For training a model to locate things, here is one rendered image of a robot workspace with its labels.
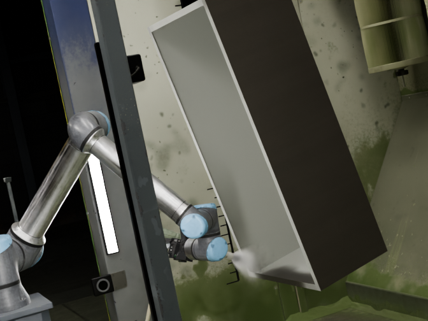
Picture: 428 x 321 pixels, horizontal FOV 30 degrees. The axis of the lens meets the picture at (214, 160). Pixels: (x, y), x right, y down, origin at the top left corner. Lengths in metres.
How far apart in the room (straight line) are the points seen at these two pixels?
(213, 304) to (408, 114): 1.52
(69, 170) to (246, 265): 0.92
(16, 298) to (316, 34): 2.25
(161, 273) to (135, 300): 2.03
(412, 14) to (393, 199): 0.98
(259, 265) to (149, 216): 1.65
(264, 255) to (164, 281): 1.63
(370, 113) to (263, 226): 1.20
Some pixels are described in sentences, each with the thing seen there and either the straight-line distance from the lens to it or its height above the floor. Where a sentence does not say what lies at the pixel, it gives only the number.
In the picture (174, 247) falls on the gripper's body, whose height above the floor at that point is 0.73.
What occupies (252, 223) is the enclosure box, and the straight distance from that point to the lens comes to 3.65.
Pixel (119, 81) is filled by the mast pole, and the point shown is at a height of 1.33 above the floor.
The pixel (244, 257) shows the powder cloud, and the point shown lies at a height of 0.57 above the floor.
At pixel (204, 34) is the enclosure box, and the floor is 1.57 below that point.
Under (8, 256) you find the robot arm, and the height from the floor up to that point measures 0.84.
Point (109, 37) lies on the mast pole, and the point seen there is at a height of 1.44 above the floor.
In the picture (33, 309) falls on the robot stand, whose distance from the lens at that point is 3.08.
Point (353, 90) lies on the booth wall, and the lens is 4.53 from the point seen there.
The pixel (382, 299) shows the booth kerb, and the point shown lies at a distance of 4.23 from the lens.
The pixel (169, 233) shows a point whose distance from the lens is 3.27.
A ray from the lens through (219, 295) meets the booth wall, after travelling 4.17.
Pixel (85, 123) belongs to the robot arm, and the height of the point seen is 1.27.
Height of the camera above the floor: 1.20
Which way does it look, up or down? 3 degrees down
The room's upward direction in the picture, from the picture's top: 12 degrees counter-clockwise
